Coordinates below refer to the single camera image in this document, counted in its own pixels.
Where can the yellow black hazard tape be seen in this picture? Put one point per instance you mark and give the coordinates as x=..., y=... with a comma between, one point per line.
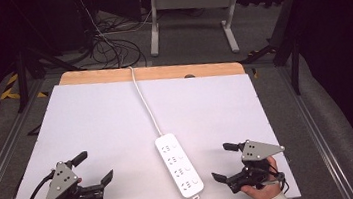
x=8, y=88

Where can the white power strip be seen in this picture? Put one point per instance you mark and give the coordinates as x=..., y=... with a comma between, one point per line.
x=178, y=166

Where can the person's right hand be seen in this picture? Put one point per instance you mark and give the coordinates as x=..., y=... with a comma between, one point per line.
x=263, y=194

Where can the white board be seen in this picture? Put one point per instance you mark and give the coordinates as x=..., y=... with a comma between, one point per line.
x=100, y=121

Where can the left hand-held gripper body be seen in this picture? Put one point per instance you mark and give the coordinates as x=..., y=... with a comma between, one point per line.
x=60, y=184

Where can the wooden table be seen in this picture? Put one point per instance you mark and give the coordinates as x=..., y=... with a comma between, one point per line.
x=101, y=76

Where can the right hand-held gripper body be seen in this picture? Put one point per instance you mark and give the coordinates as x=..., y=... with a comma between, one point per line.
x=257, y=151

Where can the black tripod stand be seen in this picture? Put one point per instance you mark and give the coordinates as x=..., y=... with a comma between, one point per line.
x=22, y=80

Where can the aluminium rail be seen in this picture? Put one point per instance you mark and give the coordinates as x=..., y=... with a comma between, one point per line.
x=312, y=131
x=3, y=153

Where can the black metal stand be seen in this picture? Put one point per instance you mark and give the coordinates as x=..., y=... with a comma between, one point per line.
x=294, y=66

